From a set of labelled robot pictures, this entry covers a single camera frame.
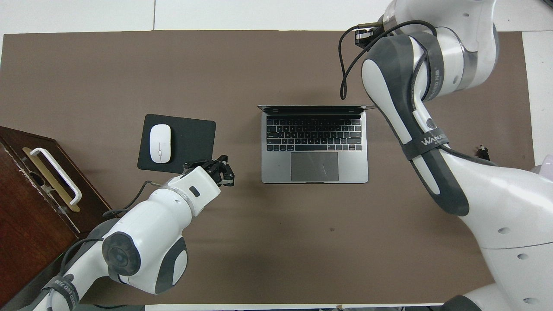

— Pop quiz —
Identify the gold handle backing plate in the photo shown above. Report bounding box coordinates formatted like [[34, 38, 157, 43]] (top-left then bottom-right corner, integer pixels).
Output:
[[22, 147, 81, 213]]

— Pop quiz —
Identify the dark brown wooden box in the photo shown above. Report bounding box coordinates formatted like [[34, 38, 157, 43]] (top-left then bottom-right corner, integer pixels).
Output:
[[0, 126, 114, 309]]

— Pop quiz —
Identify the white computer mouse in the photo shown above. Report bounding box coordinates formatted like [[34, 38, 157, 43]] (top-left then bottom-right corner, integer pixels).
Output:
[[149, 124, 172, 164]]

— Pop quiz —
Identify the white box handle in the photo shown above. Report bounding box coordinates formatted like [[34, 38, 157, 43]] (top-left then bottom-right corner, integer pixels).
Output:
[[29, 147, 83, 205]]

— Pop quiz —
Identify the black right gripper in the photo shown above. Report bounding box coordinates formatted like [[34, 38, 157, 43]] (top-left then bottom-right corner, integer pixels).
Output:
[[354, 27, 383, 46]]

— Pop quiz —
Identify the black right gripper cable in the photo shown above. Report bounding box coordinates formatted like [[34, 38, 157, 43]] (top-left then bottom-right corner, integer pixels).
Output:
[[339, 20, 438, 101]]

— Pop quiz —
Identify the silver laptop computer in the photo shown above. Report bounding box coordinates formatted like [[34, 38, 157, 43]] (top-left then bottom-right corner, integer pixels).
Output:
[[257, 104, 377, 184]]

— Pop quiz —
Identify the black mouse pad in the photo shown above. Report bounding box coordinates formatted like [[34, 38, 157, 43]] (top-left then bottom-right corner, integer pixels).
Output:
[[137, 114, 216, 175]]

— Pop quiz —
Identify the brown table mat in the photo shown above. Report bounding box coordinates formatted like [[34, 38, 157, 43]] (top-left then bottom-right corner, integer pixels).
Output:
[[0, 30, 538, 305]]

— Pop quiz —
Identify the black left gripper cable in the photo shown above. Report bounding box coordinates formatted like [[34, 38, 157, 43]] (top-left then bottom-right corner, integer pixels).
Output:
[[102, 181, 162, 218]]

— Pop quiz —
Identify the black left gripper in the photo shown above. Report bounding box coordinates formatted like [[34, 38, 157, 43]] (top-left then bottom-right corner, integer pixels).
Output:
[[184, 154, 235, 187]]

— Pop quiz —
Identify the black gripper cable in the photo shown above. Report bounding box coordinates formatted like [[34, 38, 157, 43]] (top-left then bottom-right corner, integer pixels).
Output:
[[339, 20, 438, 101], [102, 181, 162, 218]]

